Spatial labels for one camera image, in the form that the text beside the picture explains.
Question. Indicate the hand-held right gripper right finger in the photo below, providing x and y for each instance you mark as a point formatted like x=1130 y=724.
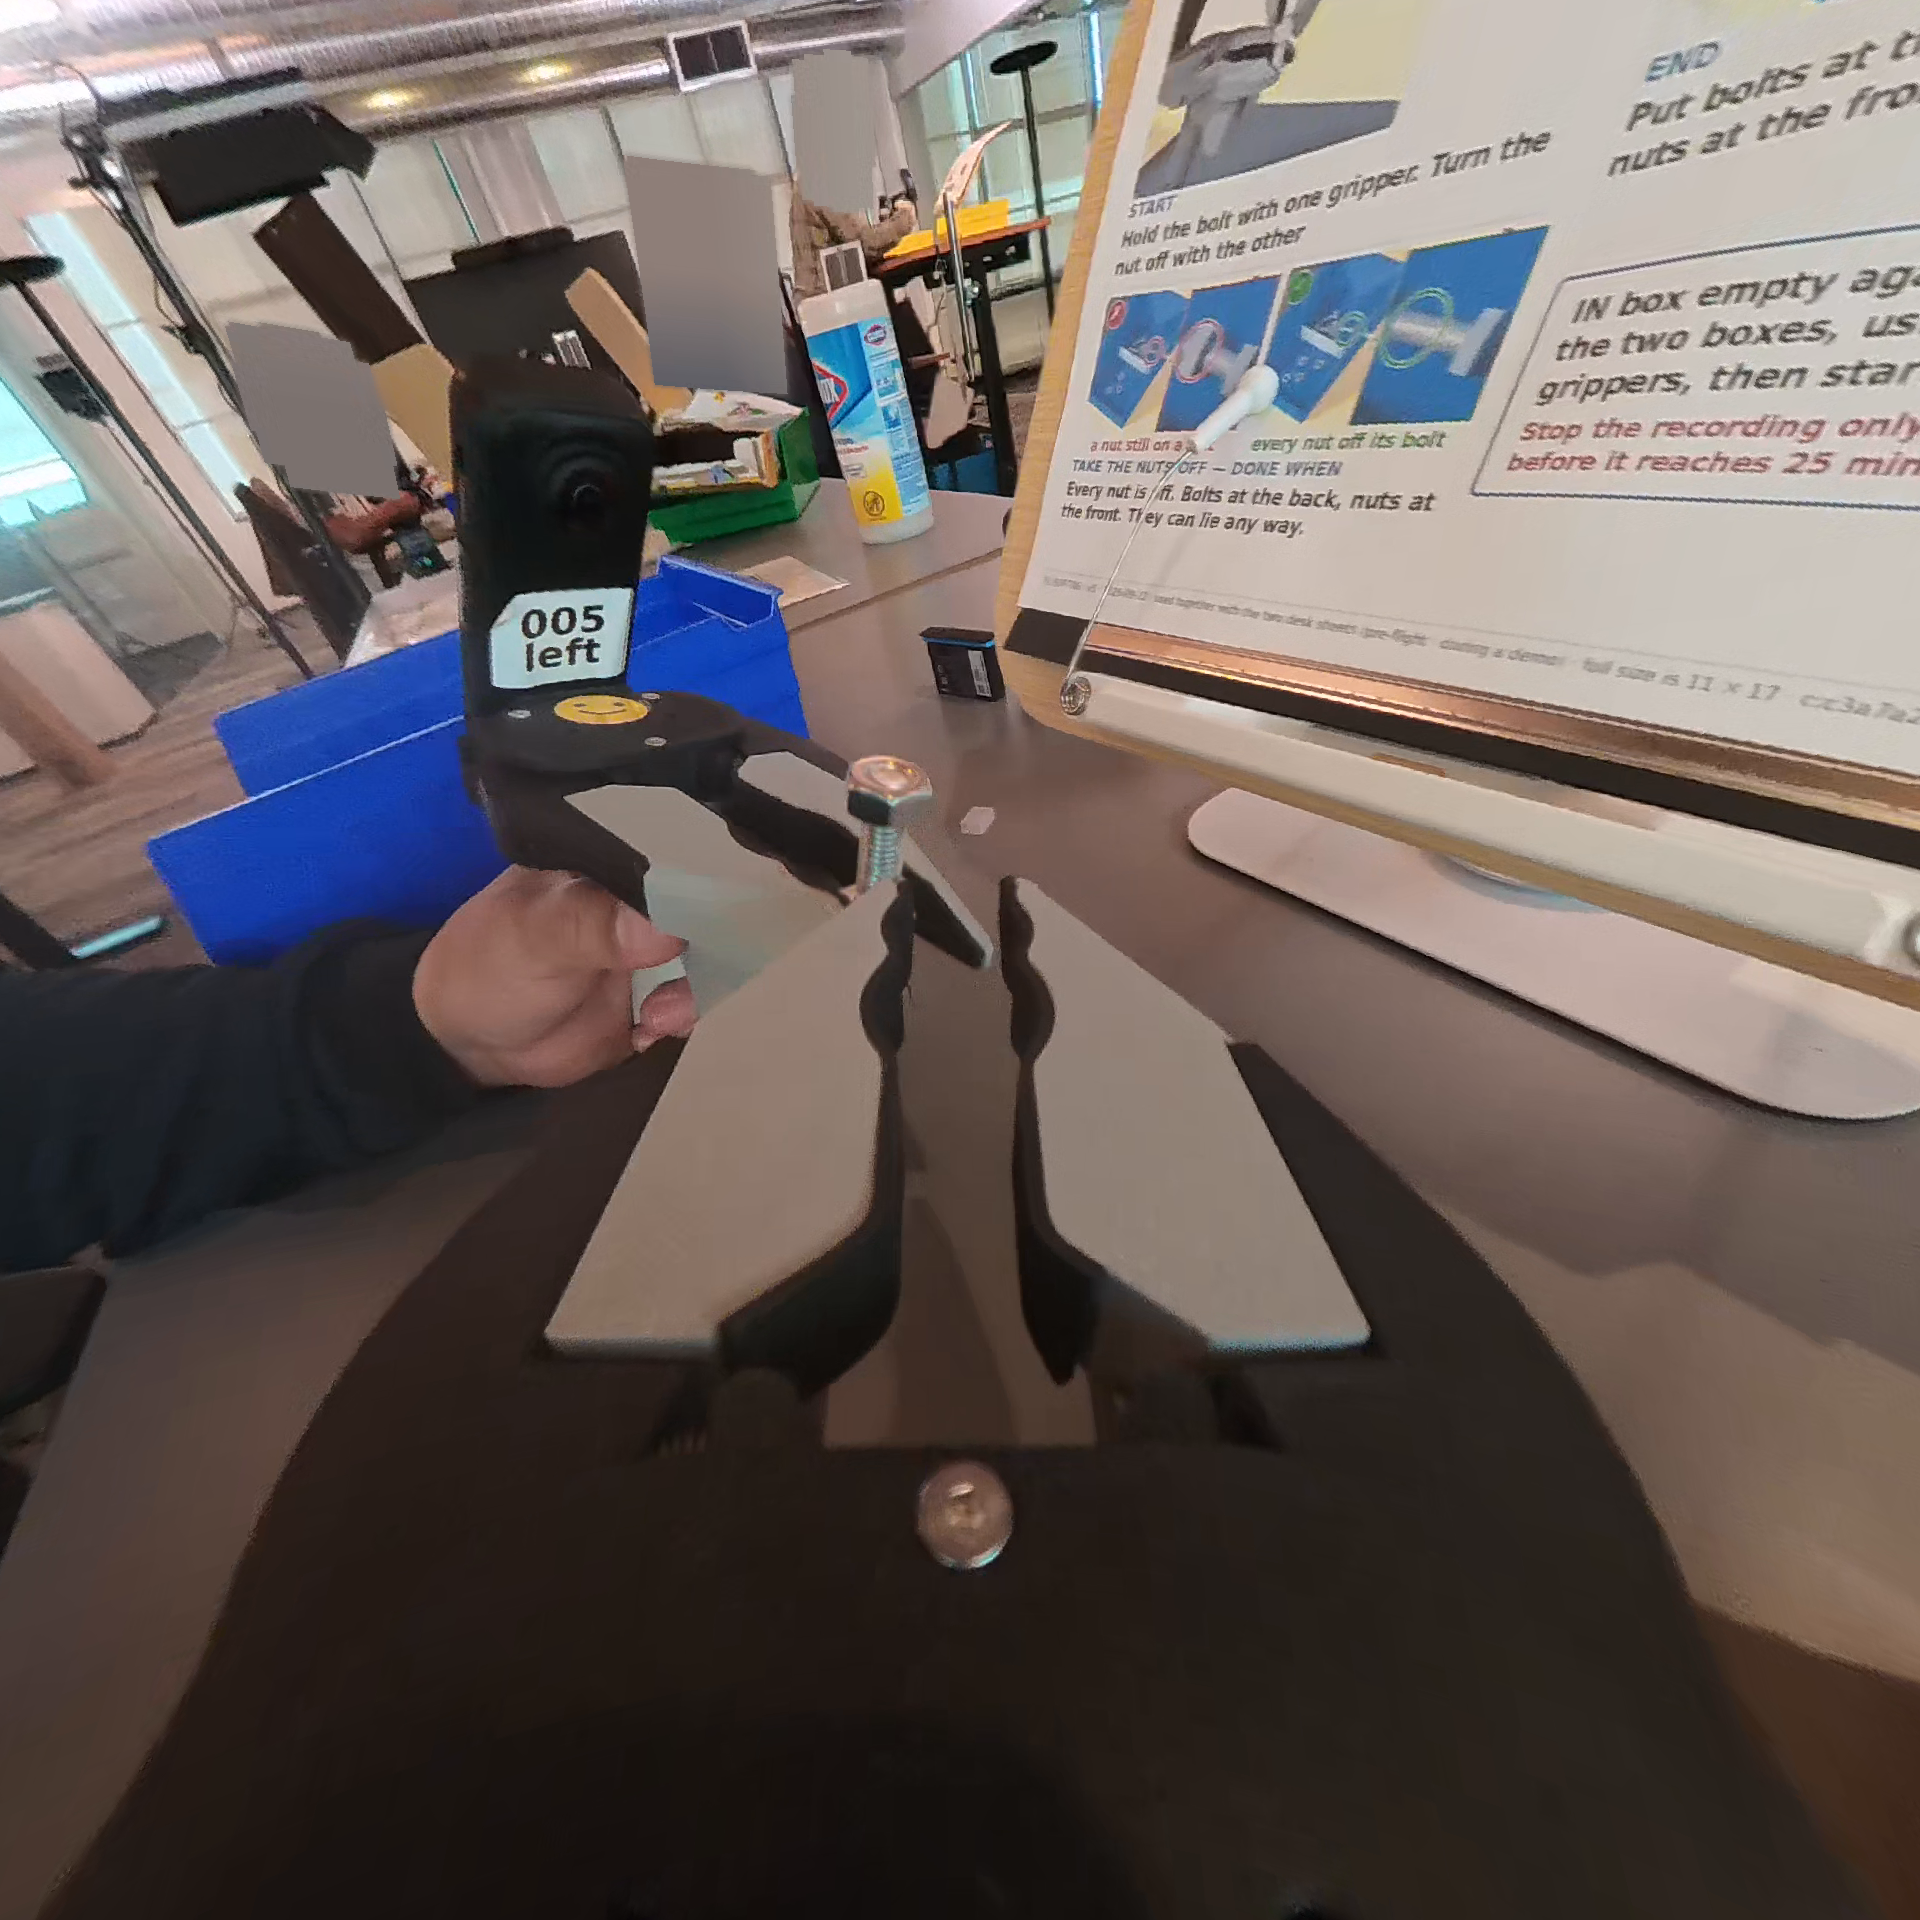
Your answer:
x=1185 y=1184

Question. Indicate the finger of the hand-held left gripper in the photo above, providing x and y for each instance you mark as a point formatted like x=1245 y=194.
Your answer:
x=796 y=802
x=721 y=884

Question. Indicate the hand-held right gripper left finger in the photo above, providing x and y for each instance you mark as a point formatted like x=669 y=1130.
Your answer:
x=735 y=1184

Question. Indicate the silver hex bolt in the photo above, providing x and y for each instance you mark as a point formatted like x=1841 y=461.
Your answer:
x=887 y=787

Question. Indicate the blue plastic bin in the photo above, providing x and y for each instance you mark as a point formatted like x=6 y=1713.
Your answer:
x=301 y=855

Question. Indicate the person's left forearm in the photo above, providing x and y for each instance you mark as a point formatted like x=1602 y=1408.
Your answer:
x=211 y=1096

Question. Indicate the person's left hand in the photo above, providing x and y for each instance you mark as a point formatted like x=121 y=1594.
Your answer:
x=510 y=991

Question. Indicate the brown cardboard box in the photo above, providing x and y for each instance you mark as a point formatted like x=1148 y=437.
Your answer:
x=412 y=405

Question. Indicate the black chair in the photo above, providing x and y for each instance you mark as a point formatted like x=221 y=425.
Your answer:
x=308 y=578

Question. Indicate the small black battery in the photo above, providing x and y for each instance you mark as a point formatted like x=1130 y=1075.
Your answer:
x=962 y=667

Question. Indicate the open cardboard snack box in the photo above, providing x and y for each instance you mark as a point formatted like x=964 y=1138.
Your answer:
x=721 y=451

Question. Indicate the green plastic bin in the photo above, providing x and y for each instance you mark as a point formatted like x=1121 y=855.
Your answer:
x=735 y=517

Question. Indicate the white barcode label sheet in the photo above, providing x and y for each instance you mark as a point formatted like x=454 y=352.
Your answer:
x=804 y=578

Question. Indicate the instruction sheet on stand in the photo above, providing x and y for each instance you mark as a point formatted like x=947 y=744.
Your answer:
x=1349 y=868

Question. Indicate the disinfecting wipes canister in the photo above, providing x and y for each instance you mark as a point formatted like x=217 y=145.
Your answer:
x=879 y=451

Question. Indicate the black overhead light panel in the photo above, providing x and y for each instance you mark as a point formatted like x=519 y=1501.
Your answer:
x=255 y=165

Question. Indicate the black floor lamp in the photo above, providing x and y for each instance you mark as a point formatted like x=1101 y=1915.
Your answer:
x=30 y=269
x=1023 y=58

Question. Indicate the standing desk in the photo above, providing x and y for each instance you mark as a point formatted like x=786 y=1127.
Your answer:
x=974 y=235

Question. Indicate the printed instruction sheet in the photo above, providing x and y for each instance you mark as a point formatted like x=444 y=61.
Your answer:
x=1652 y=599

